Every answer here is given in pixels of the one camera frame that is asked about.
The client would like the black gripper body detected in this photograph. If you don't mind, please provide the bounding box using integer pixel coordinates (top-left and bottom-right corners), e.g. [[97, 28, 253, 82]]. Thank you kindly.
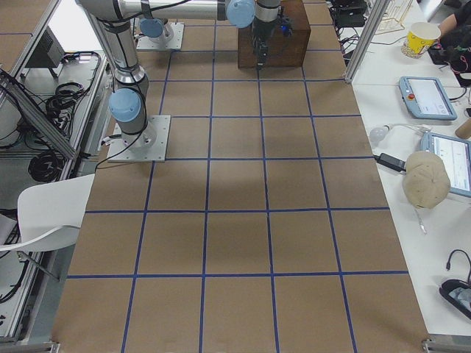
[[251, 18, 277, 43]]

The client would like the person forearm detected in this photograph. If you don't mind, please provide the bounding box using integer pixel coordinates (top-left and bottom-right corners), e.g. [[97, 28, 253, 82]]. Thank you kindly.
[[439, 1, 470, 38]]

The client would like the dark wooden drawer box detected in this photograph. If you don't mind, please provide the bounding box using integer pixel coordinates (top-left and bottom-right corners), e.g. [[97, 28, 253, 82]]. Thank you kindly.
[[226, 1, 311, 70]]

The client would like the white light bulb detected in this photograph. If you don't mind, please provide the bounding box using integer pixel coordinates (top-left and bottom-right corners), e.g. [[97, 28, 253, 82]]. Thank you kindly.
[[369, 125, 391, 145]]

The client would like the yellow popcorn bucket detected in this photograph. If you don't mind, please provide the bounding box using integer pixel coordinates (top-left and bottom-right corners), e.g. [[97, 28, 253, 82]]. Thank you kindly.
[[401, 22, 441, 59]]

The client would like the black power adapter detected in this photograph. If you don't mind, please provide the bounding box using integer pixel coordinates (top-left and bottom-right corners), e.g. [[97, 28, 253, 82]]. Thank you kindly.
[[374, 153, 406, 172]]

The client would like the upper blue teach pendant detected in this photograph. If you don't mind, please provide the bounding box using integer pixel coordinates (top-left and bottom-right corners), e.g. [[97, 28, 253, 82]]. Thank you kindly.
[[398, 76, 458, 121]]

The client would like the blue teach pendant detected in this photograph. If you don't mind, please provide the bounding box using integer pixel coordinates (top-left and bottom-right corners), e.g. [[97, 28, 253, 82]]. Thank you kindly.
[[420, 132, 470, 197], [398, 76, 458, 121]]

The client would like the beige baseball cap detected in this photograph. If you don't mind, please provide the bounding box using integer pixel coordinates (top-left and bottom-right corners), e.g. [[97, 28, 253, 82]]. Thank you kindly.
[[403, 151, 450, 209]]

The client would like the grey electronics box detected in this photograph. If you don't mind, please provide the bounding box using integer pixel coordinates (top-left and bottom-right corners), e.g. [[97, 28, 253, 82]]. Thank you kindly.
[[25, 26, 65, 78]]

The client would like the cardboard tube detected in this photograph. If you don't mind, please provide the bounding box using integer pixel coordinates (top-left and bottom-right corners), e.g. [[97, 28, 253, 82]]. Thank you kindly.
[[455, 119, 471, 140]]

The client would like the lower blue teach pendant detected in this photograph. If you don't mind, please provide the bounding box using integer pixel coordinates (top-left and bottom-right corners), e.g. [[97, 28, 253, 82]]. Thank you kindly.
[[420, 132, 470, 197]]

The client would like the white plastic chair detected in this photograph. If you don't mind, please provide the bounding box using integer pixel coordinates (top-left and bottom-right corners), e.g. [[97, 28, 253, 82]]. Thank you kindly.
[[1, 174, 95, 252]]

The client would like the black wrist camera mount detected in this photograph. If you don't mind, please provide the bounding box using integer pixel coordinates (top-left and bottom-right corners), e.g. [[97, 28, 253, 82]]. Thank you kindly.
[[277, 15, 293, 37]]

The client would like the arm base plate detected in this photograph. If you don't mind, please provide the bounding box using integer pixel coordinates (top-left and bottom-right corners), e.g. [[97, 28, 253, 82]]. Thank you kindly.
[[136, 22, 184, 51], [107, 115, 171, 163]]

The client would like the aluminium frame post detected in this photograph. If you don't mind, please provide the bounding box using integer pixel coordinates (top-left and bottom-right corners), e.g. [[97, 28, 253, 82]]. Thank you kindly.
[[344, 0, 390, 84]]

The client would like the gold wire rack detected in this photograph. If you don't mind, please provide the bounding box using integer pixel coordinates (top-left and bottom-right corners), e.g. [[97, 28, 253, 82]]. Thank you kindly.
[[376, 0, 413, 35]]

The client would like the black coiled cable bundle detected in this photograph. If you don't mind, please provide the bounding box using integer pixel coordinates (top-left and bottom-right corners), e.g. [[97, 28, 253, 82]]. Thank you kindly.
[[28, 152, 64, 183]]

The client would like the black usb cable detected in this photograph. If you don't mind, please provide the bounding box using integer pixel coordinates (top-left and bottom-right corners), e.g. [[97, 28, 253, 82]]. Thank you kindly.
[[445, 249, 471, 284]]

